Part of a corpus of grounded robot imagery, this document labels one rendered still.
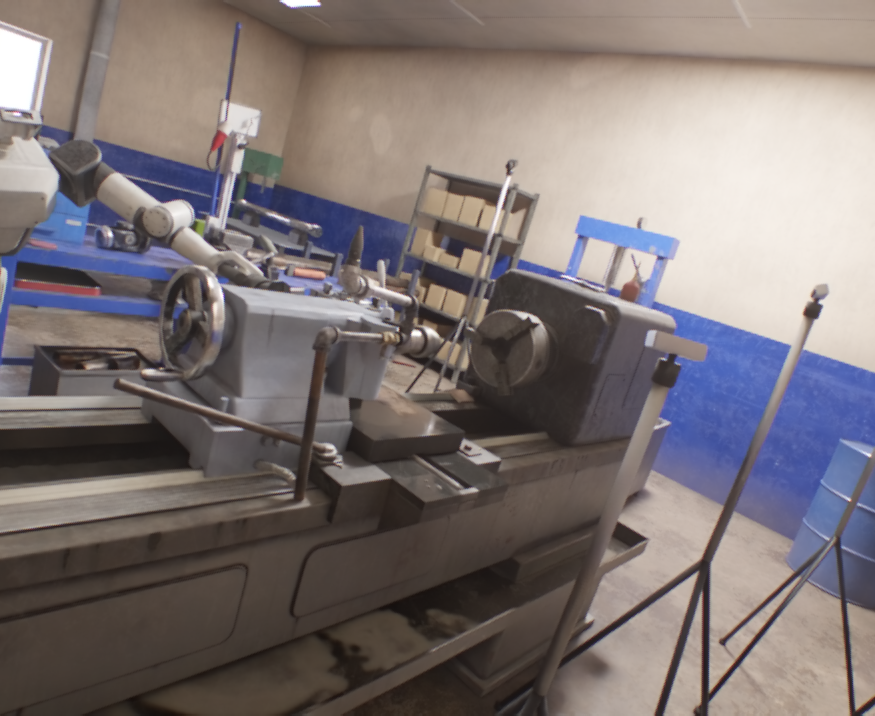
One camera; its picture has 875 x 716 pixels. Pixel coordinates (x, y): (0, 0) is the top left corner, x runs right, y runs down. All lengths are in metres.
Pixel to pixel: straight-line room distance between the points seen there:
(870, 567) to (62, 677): 4.19
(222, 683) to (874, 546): 3.84
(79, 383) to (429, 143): 5.11
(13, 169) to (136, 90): 6.93
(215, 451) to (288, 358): 0.24
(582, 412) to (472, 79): 5.57
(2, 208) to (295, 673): 1.28
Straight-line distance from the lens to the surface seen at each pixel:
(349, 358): 1.34
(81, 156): 1.84
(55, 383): 3.28
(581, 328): 1.97
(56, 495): 1.10
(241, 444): 1.19
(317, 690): 1.47
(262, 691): 1.44
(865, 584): 4.59
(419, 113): 7.57
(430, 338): 1.60
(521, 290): 2.16
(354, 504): 1.25
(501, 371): 1.90
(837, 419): 5.14
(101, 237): 3.25
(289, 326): 1.24
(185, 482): 1.18
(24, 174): 1.74
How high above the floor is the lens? 1.39
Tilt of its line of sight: 11 degrees down
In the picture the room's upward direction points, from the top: 17 degrees clockwise
